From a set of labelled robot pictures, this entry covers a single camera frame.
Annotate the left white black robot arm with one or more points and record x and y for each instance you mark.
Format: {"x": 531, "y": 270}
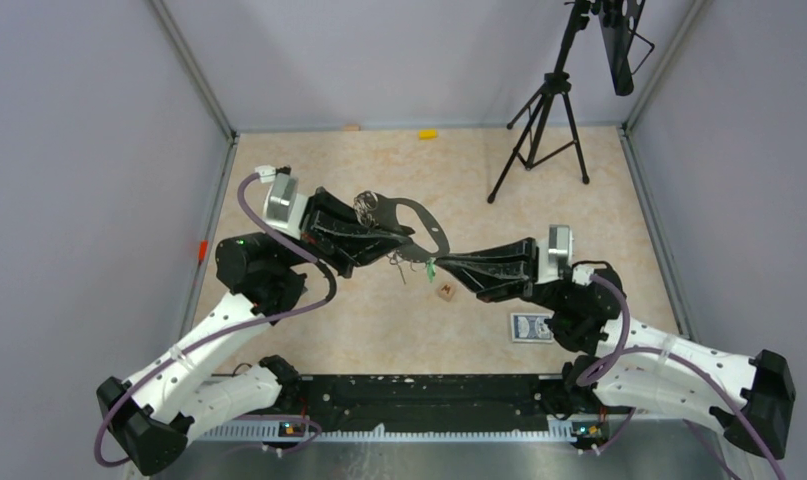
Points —
{"x": 156, "y": 413}

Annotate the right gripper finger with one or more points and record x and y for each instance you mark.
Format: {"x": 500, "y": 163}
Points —
{"x": 520, "y": 250}
{"x": 488, "y": 282}

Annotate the orange red wall clip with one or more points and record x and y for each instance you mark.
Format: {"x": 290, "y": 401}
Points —
{"x": 202, "y": 250}

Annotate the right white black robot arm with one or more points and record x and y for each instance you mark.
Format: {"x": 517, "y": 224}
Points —
{"x": 624, "y": 362}

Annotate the yellow block at back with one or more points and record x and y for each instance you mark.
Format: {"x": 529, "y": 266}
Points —
{"x": 427, "y": 134}

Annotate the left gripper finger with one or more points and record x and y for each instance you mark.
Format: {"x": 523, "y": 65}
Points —
{"x": 328, "y": 216}
{"x": 362, "y": 250}

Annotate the metal key holder plate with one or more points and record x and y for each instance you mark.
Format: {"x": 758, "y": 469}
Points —
{"x": 378, "y": 212}

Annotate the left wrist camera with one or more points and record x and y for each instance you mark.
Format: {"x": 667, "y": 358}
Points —
{"x": 284, "y": 207}

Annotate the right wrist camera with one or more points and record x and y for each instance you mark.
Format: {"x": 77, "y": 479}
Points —
{"x": 555, "y": 255}

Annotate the blue playing card deck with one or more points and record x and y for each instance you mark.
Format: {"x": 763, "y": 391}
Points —
{"x": 530, "y": 328}

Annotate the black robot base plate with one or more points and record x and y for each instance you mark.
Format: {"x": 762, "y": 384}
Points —
{"x": 443, "y": 403}

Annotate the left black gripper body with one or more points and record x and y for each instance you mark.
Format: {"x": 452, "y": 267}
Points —
{"x": 321, "y": 242}

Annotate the white slotted cable duct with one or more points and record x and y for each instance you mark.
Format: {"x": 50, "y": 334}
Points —
{"x": 270, "y": 432}

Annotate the wooden letter cube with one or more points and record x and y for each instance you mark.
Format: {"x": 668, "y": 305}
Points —
{"x": 446, "y": 291}

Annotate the green key tag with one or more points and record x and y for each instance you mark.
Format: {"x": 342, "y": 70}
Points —
{"x": 431, "y": 271}

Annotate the black tripod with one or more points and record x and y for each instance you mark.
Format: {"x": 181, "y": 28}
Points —
{"x": 556, "y": 84}

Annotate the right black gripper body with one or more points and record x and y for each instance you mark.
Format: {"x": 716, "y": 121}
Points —
{"x": 539, "y": 288}

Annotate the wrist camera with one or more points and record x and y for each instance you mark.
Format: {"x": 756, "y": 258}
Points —
{"x": 555, "y": 255}
{"x": 284, "y": 207}

